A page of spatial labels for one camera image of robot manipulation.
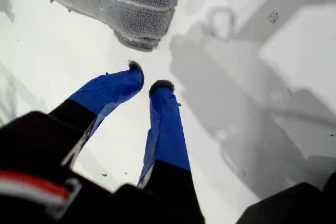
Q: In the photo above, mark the grey striped towel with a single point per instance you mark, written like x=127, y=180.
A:
x=118, y=6

